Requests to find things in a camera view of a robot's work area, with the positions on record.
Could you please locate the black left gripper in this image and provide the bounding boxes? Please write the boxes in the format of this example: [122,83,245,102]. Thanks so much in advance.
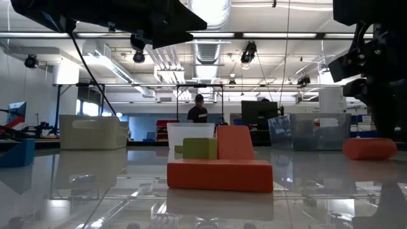
[76,0,207,50]

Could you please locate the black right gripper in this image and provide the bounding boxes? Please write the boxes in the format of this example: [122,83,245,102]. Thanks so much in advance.
[328,47,407,142]

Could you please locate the orange rounded block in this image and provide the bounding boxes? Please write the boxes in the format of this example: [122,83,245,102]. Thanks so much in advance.
[341,137,398,161]

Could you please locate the green cube block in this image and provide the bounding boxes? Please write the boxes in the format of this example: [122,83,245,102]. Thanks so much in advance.
[182,137,218,160]

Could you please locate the orange slanted block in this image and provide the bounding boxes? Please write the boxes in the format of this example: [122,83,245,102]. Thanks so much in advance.
[216,125,256,160]

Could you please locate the blue angular block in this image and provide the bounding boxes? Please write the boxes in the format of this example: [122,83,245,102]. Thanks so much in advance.
[0,138,36,169]

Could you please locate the red robot arm link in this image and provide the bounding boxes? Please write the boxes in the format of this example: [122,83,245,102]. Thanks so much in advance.
[0,116,25,134]

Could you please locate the blue storage bins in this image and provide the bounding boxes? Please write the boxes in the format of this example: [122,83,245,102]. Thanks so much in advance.
[350,114,379,139]

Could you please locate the white column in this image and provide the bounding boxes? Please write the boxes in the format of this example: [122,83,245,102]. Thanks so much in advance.
[318,86,348,114]

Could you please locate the black overhead light bar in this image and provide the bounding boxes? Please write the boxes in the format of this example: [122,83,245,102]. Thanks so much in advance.
[0,31,375,41]

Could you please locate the grey transparent bin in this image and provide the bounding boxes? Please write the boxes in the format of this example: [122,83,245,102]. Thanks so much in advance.
[267,112,352,151]

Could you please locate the person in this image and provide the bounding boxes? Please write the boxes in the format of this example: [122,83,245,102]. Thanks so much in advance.
[186,94,209,124]

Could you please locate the red storage shelf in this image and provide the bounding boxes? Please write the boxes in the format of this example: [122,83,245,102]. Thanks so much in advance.
[155,119,179,141]

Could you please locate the translucent white bin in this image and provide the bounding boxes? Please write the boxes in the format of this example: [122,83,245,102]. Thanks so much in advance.
[166,122,216,151]

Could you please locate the black monitor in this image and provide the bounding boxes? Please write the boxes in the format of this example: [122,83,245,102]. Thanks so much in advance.
[240,100,285,130]

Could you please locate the white opaque bin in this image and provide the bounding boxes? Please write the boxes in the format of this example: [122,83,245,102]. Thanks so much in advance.
[59,114,129,151]

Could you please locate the long flat orange block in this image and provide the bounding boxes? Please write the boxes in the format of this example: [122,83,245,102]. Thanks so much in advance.
[167,158,274,193]

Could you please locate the small tilted monitor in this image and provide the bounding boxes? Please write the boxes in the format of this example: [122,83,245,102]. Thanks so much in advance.
[6,101,27,125]

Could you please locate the silver ceiling duct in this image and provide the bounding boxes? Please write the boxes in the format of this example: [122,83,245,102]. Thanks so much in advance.
[186,0,232,65]

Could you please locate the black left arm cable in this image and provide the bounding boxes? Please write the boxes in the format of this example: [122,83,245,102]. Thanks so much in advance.
[68,30,118,117]

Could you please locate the thin hanging cable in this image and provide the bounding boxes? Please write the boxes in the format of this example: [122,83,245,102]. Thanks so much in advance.
[279,0,291,108]

